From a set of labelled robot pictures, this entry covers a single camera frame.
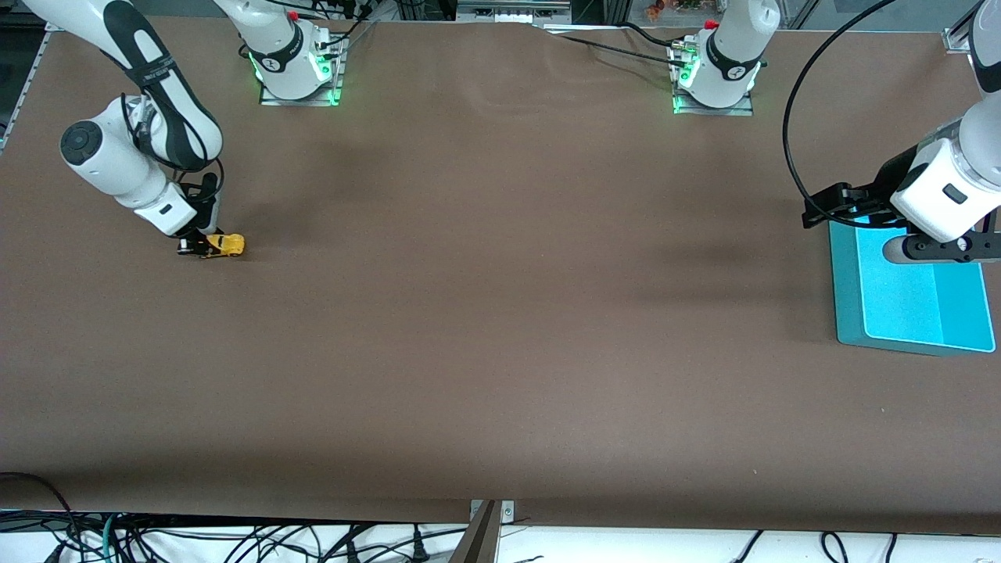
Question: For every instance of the white flat strip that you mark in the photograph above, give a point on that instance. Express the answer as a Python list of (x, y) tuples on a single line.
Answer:
[(583, 30)]

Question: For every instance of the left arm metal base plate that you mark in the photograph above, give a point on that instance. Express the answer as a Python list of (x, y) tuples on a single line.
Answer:
[(743, 110)]

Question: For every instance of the metal table corner bracket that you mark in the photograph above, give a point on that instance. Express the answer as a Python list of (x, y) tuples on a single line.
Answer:
[(956, 41)]

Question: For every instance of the orange background objects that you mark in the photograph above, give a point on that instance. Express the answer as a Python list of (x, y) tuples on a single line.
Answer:
[(672, 8)]

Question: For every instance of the metal table edge bracket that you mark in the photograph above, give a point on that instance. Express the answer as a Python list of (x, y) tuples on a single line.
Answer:
[(507, 511)]

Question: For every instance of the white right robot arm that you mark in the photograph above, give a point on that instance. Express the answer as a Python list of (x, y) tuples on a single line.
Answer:
[(102, 156)]

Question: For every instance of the turquoise plastic bin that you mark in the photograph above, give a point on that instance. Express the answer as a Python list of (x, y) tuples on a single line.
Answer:
[(899, 313)]

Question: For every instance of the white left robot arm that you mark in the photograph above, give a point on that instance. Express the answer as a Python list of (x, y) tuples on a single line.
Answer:
[(727, 47)]

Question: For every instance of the dark wooden beam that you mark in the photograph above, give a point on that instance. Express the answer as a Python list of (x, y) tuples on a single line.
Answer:
[(475, 543)]

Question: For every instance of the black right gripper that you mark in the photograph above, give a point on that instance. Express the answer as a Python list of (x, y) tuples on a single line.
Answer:
[(206, 209)]

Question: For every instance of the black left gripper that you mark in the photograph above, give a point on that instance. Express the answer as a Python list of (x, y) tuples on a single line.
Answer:
[(882, 190)]

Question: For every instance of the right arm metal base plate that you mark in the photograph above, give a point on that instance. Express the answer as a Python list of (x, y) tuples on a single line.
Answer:
[(313, 101)]

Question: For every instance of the grey metal frame equipment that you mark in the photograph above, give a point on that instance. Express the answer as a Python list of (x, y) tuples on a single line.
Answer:
[(508, 12)]

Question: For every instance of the yellow beetle toy car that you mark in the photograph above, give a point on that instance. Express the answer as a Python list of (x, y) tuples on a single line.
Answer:
[(231, 245)]

